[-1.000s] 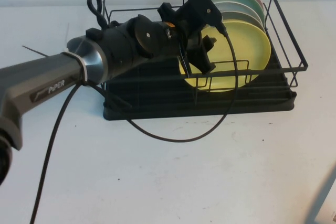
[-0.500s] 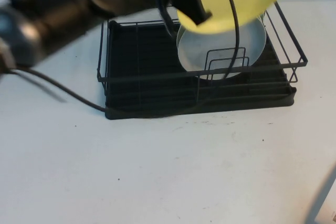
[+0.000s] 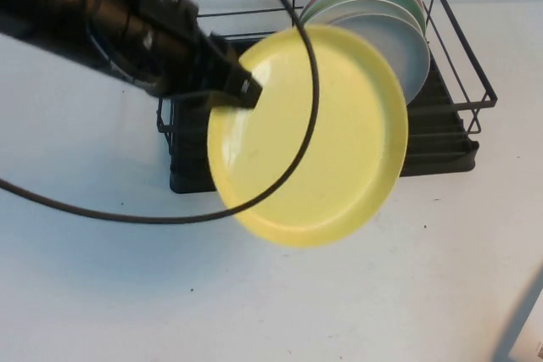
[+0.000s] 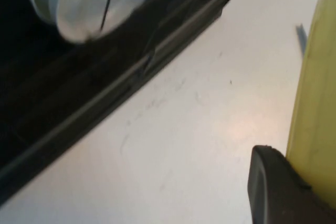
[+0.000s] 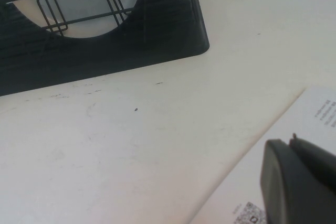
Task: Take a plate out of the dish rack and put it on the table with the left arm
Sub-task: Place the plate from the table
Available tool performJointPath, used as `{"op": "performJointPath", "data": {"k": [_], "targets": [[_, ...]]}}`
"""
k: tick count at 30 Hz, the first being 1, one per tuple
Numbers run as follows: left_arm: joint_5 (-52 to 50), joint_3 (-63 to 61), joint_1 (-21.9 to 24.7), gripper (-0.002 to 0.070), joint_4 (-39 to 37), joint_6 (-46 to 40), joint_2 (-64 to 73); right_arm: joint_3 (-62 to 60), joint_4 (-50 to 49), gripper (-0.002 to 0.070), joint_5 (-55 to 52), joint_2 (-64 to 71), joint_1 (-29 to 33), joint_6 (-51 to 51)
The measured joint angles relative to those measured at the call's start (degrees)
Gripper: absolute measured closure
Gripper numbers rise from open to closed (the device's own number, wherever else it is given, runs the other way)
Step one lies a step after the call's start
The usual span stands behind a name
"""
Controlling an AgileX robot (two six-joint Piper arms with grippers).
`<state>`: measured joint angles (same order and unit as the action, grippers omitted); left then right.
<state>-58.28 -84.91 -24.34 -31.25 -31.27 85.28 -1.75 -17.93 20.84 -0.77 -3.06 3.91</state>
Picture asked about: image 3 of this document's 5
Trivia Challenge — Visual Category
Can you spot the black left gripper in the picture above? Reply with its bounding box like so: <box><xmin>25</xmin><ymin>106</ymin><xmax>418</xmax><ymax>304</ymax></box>
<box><xmin>139</xmin><ymin>0</ymin><xmax>265</xmax><ymax>109</ymax></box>

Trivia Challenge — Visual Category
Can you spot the white plate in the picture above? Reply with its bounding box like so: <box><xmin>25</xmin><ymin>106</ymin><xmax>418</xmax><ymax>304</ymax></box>
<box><xmin>303</xmin><ymin>0</ymin><xmax>425</xmax><ymax>36</ymax></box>

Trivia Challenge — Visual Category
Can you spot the yellow plate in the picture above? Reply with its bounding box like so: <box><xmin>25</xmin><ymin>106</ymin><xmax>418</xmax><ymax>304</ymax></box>
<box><xmin>206</xmin><ymin>25</ymin><xmax>410</xmax><ymax>248</ymax></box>

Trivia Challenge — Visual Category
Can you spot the black plastic drip tray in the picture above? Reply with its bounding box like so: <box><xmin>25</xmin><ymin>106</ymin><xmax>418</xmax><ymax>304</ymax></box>
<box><xmin>169</xmin><ymin>35</ymin><xmax>481</xmax><ymax>196</ymax></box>

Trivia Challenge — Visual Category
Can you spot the pale blue plate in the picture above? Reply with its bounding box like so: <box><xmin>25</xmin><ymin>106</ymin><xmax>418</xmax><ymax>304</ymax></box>
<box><xmin>330</xmin><ymin>13</ymin><xmax>432</xmax><ymax>107</ymax></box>

